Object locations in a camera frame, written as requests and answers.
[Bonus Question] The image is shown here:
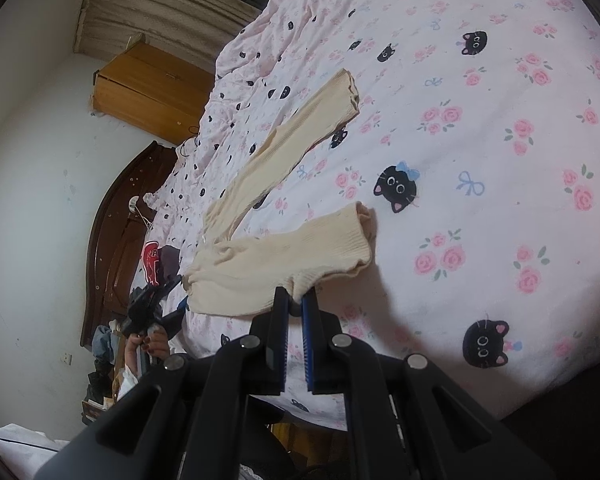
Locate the cream knit sweater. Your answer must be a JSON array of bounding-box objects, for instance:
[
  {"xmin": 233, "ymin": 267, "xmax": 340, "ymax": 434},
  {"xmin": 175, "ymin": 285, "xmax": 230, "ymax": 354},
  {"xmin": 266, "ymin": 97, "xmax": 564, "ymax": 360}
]
[{"xmin": 182, "ymin": 70, "xmax": 374, "ymax": 318}]

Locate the dark wooden headboard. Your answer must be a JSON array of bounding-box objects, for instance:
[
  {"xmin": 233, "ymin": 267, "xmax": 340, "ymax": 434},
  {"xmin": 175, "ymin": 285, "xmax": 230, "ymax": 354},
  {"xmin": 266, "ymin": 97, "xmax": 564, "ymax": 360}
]
[{"xmin": 80, "ymin": 142, "xmax": 176, "ymax": 349}]

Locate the light wooden cabinet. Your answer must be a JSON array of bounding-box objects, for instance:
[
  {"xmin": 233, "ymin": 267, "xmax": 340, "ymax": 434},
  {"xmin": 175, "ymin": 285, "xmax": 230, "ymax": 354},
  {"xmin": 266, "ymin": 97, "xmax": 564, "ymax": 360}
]
[{"xmin": 91, "ymin": 42, "xmax": 213, "ymax": 145}]

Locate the person's left hand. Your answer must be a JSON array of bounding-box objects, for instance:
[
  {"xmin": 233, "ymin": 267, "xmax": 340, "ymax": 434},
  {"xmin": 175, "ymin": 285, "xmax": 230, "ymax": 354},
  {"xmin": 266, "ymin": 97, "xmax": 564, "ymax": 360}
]
[{"xmin": 124, "ymin": 325, "xmax": 170, "ymax": 377}]

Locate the beige curtain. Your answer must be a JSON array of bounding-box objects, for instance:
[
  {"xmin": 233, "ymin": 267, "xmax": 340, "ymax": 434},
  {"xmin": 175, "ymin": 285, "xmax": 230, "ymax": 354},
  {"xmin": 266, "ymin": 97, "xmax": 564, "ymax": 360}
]
[{"xmin": 73, "ymin": 0, "xmax": 260, "ymax": 74}]

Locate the pile of clothes on chair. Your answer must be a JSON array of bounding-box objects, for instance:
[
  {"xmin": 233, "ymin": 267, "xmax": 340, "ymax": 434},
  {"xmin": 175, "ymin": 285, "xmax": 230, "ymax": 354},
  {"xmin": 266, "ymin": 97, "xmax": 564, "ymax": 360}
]
[{"xmin": 84, "ymin": 320, "xmax": 122, "ymax": 408}]

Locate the white charging cable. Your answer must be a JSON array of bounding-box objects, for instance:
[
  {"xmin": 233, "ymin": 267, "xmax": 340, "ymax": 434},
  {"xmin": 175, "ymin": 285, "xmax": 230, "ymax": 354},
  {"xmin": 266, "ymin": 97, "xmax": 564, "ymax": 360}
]
[{"xmin": 127, "ymin": 196, "xmax": 157, "ymax": 231}]

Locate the dark grey garment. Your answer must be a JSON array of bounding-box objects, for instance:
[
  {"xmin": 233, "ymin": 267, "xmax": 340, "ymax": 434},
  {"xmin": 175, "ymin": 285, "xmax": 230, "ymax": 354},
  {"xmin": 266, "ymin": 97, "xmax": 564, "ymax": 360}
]
[{"xmin": 159, "ymin": 245, "xmax": 180, "ymax": 283}]

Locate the red garment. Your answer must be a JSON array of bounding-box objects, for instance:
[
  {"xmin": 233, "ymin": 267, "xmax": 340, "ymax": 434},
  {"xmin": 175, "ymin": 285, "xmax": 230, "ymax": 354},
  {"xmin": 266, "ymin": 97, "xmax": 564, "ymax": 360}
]
[{"xmin": 140, "ymin": 240, "xmax": 161, "ymax": 286}]

